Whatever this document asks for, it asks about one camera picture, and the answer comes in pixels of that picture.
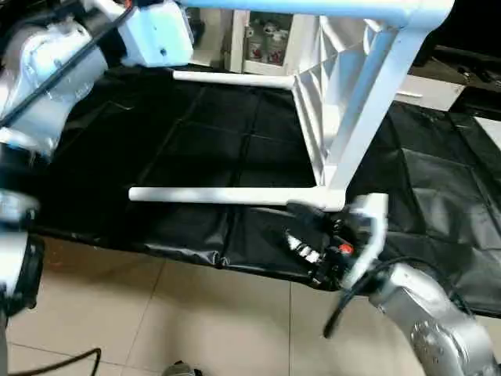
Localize white plastic table leg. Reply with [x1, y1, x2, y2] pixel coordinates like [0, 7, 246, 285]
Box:
[178, 0, 456, 31]
[171, 69, 297, 89]
[128, 185, 347, 212]

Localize white plastic table top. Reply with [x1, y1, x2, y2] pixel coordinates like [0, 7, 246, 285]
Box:
[291, 16, 427, 193]

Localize black work mat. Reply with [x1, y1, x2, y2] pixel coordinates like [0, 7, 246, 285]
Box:
[0, 63, 501, 318]

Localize white drawer unit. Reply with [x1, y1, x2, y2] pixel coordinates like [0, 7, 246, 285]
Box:
[395, 70, 470, 112]

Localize white glass-door cabinet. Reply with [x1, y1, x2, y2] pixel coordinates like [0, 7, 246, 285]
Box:
[229, 9, 322, 75]

